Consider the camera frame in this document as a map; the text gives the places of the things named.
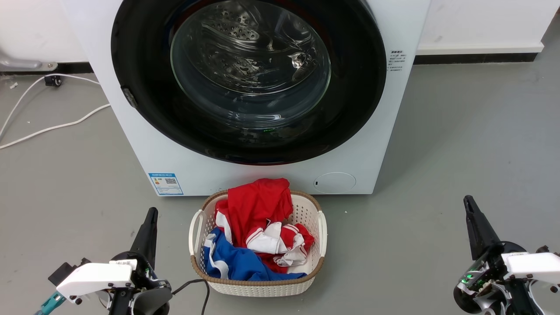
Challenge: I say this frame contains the blue energy label sticker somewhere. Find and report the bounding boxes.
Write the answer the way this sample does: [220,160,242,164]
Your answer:
[148,173,184,196]

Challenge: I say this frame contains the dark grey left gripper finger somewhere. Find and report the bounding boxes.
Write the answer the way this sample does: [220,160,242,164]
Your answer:
[130,207,158,268]

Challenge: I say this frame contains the blue and white garment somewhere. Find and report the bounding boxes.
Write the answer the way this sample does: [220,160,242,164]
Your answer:
[203,227,308,281]

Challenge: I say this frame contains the grey metal pipe bracket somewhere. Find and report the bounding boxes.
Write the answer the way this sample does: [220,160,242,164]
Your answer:
[0,52,58,72]

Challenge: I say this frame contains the red and white garment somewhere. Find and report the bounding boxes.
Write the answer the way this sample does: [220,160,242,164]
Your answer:
[214,178,315,274]

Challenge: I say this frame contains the white wicker laundry basket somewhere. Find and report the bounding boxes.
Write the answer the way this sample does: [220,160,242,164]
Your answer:
[189,189,328,298]

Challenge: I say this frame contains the round white filter cover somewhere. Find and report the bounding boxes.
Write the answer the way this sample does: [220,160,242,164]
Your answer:
[313,172,357,194]

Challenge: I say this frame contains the small printed text sticker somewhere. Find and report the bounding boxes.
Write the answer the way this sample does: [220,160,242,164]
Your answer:
[388,50,407,73]

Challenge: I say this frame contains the black round glass washer door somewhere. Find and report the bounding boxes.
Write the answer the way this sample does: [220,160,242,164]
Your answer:
[111,0,387,166]

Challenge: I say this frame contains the white front-load washing machine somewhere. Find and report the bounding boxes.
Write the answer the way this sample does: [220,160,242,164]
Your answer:
[61,0,431,196]

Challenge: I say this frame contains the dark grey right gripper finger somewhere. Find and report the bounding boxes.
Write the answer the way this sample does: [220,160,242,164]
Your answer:
[464,196,502,261]

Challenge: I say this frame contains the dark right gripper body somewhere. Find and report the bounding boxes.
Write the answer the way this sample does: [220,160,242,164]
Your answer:
[453,242,544,315]

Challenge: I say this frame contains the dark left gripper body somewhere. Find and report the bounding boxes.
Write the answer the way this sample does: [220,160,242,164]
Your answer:
[109,252,173,315]

